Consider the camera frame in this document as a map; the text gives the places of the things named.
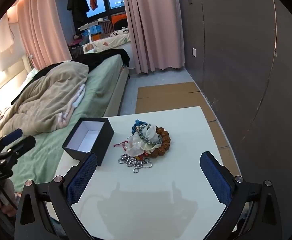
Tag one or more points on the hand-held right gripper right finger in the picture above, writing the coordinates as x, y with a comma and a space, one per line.
216, 177

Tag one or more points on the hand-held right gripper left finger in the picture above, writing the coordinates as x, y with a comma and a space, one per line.
82, 177

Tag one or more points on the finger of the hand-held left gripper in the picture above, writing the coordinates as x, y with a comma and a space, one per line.
12, 135
23, 143

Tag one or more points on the black box with white lining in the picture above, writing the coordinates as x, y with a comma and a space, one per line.
107, 140

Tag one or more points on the white sheer cloth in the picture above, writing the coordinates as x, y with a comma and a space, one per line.
138, 146

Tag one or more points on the person's left hand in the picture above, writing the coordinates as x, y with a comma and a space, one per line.
7, 208

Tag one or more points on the pink patterned cloth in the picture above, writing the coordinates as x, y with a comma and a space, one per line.
2, 115

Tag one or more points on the beige blanket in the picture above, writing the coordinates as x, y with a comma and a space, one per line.
48, 97

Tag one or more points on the bed with green sheet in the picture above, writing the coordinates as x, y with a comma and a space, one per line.
98, 92

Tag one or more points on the brown cardboard sheet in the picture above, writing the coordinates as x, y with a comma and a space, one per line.
166, 100

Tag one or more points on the pink curtain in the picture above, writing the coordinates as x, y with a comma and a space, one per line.
153, 30
43, 30

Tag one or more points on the black cloth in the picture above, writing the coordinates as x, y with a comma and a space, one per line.
103, 56

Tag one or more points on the orange box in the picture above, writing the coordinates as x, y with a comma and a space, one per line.
96, 37

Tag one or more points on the white stand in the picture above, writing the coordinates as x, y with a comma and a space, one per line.
88, 25

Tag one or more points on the white printed quilt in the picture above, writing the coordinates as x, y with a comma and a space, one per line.
111, 41

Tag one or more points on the wooden slatted crate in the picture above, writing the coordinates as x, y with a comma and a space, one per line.
106, 27

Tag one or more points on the black hanging clothes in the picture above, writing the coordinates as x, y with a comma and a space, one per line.
77, 2

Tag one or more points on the orange black panel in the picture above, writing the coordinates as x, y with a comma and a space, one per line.
118, 21

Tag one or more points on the white wall outlet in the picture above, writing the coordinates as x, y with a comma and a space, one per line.
194, 52

